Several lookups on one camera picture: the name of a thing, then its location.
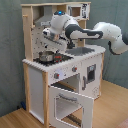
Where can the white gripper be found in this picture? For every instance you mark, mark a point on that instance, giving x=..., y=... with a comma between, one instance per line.
x=53, y=40

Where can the red right stove knob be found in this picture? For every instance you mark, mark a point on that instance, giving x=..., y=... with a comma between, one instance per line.
x=74, y=69

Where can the red left stove knob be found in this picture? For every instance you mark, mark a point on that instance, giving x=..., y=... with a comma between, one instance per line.
x=56, y=75

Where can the grey sink basin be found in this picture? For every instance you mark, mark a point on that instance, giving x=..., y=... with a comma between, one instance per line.
x=79, y=51

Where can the white microwave door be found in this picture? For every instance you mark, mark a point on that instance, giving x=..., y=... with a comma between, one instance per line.
x=79, y=11

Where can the white cabinet door with dispenser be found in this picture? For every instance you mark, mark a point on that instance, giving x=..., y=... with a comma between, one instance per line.
x=91, y=72

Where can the white oven door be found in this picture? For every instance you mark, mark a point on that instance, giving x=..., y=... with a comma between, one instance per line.
x=63, y=103

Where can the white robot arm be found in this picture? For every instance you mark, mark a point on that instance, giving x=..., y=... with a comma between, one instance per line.
x=62, y=22

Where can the black toy faucet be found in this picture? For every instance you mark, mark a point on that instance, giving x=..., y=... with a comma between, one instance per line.
x=70, y=44

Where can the black stovetop with red burners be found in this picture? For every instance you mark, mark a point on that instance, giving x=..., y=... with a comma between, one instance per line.
x=58, y=58

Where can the red stove knob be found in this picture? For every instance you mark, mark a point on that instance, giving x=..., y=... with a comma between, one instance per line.
x=56, y=75
x=74, y=69

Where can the wooden toy kitchen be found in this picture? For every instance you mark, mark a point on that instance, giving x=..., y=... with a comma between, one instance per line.
x=39, y=78

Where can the grey range hood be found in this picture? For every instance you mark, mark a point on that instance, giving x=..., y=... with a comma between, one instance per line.
x=43, y=15

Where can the small metal pot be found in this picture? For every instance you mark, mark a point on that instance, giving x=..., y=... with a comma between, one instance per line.
x=46, y=56

